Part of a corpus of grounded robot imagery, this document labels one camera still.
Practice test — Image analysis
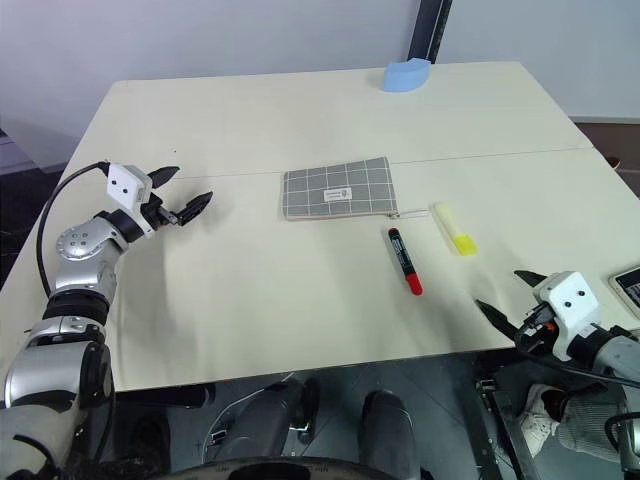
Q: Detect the blue plastic object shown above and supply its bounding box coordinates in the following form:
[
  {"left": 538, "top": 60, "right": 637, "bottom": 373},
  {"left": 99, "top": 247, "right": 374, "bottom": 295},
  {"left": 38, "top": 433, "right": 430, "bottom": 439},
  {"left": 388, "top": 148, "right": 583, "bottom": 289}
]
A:
[{"left": 382, "top": 58, "right": 431, "bottom": 95}]

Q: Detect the dark curved robot torso rim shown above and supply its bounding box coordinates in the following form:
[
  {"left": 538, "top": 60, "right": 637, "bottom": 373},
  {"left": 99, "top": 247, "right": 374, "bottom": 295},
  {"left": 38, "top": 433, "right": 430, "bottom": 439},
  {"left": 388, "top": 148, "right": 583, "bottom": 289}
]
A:
[{"left": 164, "top": 454, "right": 436, "bottom": 480}]

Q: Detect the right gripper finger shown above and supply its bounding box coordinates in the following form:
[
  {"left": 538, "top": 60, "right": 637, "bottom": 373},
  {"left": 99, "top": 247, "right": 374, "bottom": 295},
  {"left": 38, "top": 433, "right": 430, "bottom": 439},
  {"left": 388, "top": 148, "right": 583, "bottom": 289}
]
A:
[
  {"left": 513, "top": 269, "right": 550, "bottom": 290},
  {"left": 475, "top": 298, "right": 525, "bottom": 345}
]

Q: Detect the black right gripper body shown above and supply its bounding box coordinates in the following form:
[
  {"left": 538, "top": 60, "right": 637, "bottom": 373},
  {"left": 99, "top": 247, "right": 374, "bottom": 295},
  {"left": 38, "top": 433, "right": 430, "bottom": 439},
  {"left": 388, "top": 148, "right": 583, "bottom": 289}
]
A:
[{"left": 514, "top": 306, "right": 557, "bottom": 355}]

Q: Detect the black upright post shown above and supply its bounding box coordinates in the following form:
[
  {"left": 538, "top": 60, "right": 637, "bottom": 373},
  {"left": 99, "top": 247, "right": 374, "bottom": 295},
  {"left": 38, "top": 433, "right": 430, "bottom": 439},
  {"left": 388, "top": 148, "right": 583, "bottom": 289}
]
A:
[{"left": 407, "top": 0, "right": 454, "bottom": 65}]

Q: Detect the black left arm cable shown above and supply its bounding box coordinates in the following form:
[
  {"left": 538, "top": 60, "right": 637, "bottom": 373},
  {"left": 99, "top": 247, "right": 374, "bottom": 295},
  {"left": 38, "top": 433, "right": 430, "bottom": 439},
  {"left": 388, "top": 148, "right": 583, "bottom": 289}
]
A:
[{"left": 38, "top": 160, "right": 112, "bottom": 301}]

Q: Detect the white sneaker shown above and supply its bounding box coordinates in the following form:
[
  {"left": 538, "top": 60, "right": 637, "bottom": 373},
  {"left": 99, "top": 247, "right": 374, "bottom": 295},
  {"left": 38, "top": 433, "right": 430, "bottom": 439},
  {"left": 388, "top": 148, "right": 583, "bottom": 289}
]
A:
[{"left": 519, "top": 383, "right": 569, "bottom": 457}]

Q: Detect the black marker with red cap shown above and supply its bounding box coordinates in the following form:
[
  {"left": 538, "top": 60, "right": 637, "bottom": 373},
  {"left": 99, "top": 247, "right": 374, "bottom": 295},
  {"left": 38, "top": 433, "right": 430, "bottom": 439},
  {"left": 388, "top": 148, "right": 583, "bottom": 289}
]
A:
[{"left": 384, "top": 226, "right": 425, "bottom": 297}]

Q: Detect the grey checked pencil pouch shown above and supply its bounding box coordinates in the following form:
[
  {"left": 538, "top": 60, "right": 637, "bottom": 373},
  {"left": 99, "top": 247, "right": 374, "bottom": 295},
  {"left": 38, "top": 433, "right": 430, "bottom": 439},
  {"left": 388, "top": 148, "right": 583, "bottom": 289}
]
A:
[{"left": 280, "top": 156, "right": 432, "bottom": 222}]

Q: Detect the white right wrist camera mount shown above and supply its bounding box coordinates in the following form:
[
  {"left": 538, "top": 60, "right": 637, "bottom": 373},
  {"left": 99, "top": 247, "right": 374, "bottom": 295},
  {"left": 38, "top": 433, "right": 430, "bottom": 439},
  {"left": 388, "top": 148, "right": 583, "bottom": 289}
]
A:
[{"left": 532, "top": 271, "right": 601, "bottom": 361}]

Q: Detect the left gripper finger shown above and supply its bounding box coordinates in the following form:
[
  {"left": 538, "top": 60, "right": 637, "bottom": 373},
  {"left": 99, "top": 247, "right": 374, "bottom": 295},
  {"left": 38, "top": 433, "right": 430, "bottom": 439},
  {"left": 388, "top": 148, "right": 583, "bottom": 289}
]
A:
[
  {"left": 148, "top": 166, "right": 181, "bottom": 191},
  {"left": 175, "top": 191, "right": 214, "bottom": 228}
]

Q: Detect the black tablet with white frame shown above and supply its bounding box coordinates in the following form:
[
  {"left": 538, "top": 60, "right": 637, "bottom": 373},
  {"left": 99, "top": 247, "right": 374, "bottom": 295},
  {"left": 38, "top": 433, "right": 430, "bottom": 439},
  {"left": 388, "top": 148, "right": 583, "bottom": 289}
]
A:
[{"left": 608, "top": 267, "right": 640, "bottom": 320}]

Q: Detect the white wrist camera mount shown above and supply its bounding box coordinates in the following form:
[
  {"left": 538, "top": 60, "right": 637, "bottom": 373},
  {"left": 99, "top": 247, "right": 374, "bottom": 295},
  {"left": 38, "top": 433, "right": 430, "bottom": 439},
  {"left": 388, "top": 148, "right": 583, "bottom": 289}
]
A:
[
  {"left": 532, "top": 271, "right": 601, "bottom": 361},
  {"left": 106, "top": 163, "right": 156, "bottom": 236}
]

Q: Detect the yellow highlighter pen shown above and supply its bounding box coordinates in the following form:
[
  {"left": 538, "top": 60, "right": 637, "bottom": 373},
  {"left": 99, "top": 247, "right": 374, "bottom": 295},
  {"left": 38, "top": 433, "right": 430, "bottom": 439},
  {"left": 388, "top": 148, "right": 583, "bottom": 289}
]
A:
[{"left": 432, "top": 202, "right": 478, "bottom": 258}]

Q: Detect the grey trouser leg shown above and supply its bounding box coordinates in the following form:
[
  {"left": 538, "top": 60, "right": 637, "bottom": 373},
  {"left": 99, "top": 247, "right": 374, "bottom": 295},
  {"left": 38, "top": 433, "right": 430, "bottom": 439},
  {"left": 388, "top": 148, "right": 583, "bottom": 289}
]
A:
[{"left": 557, "top": 384, "right": 631, "bottom": 464}]

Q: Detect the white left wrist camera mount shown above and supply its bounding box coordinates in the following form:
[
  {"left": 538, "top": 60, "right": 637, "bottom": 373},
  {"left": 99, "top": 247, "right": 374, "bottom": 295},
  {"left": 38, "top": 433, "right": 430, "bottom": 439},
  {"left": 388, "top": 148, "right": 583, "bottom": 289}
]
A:
[{"left": 106, "top": 163, "right": 156, "bottom": 236}]

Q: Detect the metal table frame rail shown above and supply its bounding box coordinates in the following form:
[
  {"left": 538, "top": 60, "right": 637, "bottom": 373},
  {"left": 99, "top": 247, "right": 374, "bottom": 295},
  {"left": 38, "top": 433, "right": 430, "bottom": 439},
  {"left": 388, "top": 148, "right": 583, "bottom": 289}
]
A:
[{"left": 474, "top": 379, "right": 531, "bottom": 480}]

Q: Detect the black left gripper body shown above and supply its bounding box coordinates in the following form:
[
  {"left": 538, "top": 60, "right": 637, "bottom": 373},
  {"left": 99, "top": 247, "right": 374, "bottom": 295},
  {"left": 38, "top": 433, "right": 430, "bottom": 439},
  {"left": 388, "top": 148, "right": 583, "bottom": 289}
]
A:
[{"left": 141, "top": 194, "right": 181, "bottom": 232}]

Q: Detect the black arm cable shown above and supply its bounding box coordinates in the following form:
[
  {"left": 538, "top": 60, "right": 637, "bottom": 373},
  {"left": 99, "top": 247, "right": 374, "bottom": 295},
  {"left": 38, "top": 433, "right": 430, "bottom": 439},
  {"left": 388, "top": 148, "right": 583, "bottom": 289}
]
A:
[
  {"left": 38, "top": 160, "right": 112, "bottom": 301},
  {"left": 517, "top": 344, "right": 640, "bottom": 389}
]

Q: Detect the dark rounded robot leg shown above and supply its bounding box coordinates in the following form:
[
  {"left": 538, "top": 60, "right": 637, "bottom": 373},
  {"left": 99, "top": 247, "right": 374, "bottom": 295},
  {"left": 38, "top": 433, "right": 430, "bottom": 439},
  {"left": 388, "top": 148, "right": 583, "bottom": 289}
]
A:
[
  {"left": 362, "top": 389, "right": 416, "bottom": 476},
  {"left": 214, "top": 377, "right": 321, "bottom": 461}
]

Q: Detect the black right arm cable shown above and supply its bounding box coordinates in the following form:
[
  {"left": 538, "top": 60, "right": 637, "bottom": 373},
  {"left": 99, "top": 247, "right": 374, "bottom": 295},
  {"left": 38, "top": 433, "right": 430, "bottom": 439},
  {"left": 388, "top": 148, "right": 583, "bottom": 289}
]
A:
[{"left": 517, "top": 344, "right": 640, "bottom": 389}]

